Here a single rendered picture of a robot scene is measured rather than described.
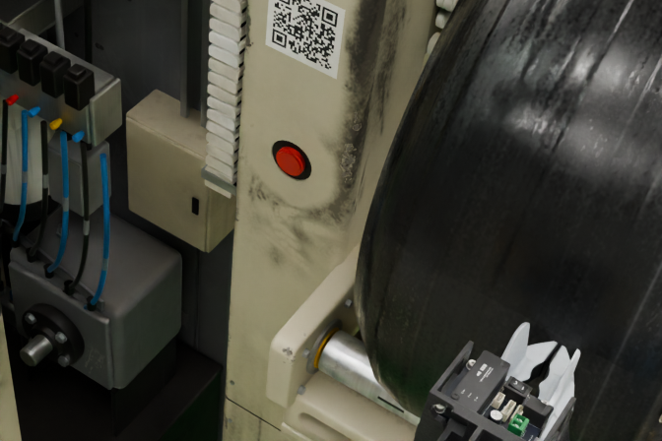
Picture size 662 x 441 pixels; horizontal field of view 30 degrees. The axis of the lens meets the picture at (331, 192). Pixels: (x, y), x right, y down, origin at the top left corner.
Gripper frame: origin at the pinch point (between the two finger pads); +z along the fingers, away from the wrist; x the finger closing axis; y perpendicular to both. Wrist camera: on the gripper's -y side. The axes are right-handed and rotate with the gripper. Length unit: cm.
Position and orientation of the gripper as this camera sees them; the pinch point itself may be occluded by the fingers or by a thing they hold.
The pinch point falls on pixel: (548, 365)
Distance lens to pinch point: 84.4
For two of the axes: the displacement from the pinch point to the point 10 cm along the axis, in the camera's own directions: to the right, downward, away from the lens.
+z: 5.2, -4.8, 7.1
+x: -8.4, -4.4, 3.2
